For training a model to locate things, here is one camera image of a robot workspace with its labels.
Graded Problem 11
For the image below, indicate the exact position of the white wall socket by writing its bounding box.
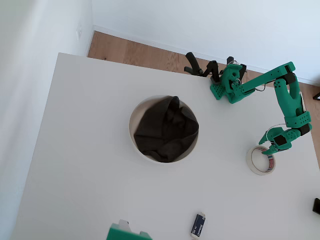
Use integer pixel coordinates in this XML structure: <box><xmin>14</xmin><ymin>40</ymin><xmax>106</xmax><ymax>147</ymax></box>
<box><xmin>75</xmin><ymin>22</ymin><xmax>84</xmax><ymax>40</ymax></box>

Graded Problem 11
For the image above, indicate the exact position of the green printed stand block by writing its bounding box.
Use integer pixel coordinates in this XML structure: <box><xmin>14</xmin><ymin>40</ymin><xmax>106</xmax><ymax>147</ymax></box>
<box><xmin>106</xmin><ymin>219</ymin><xmax>153</xmax><ymax>240</ymax></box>

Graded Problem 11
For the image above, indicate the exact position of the black cloth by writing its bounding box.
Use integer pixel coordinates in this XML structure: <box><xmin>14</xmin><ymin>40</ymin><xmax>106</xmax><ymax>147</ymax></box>
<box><xmin>133</xmin><ymin>95</ymin><xmax>200</xmax><ymax>163</ymax></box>

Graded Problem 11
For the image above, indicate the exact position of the white bowl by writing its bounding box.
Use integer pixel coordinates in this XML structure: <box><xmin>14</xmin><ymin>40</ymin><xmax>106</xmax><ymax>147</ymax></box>
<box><xmin>128</xmin><ymin>94</ymin><xmax>200</xmax><ymax>164</ymax></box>

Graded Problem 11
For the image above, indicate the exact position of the white blue eraser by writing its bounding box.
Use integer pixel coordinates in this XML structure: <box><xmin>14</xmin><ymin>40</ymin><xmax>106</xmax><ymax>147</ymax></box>
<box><xmin>189</xmin><ymin>211</ymin><xmax>207</xmax><ymax>238</ymax></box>

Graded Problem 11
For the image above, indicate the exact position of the beige masking tape roll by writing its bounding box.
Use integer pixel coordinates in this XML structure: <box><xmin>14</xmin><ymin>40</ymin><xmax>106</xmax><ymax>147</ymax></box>
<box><xmin>245</xmin><ymin>145</ymin><xmax>277</xmax><ymax>176</ymax></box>

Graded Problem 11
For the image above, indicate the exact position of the wrist servo cable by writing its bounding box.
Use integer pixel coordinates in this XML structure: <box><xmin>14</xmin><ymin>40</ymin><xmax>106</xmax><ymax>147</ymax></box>
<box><xmin>265</xmin><ymin>124</ymin><xmax>286</xmax><ymax>145</ymax></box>

